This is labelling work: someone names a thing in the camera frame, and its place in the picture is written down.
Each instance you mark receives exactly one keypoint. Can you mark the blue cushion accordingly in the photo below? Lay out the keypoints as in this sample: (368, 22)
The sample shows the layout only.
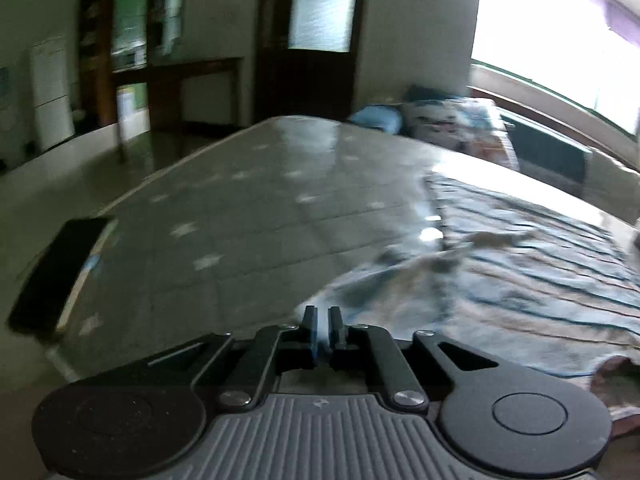
(378, 117)

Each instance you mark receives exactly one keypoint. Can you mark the blue striped Puma shirt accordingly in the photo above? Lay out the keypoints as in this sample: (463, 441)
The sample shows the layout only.
(514, 279)

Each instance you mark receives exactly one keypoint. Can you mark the dark wooden console table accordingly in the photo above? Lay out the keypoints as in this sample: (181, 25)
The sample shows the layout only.
(188, 102)

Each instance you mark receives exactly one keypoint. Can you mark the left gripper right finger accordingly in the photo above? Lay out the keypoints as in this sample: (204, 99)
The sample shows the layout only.
(371, 354)

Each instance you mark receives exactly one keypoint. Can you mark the dark green sofa bench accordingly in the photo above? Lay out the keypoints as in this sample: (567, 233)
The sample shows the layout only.
(546, 155)

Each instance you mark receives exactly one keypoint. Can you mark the dark wooden door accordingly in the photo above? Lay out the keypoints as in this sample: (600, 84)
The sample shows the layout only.
(305, 58)

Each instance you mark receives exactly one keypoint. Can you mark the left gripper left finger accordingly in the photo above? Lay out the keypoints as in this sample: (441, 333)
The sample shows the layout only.
(274, 350)

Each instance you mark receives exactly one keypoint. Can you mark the green framed window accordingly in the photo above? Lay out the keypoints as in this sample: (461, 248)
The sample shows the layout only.
(586, 51)

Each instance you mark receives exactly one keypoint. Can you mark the butterfly print pillow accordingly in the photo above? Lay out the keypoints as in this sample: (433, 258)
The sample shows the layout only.
(470, 126)

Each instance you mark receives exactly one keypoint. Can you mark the white refrigerator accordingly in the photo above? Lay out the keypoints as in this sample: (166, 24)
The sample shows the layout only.
(53, 117)

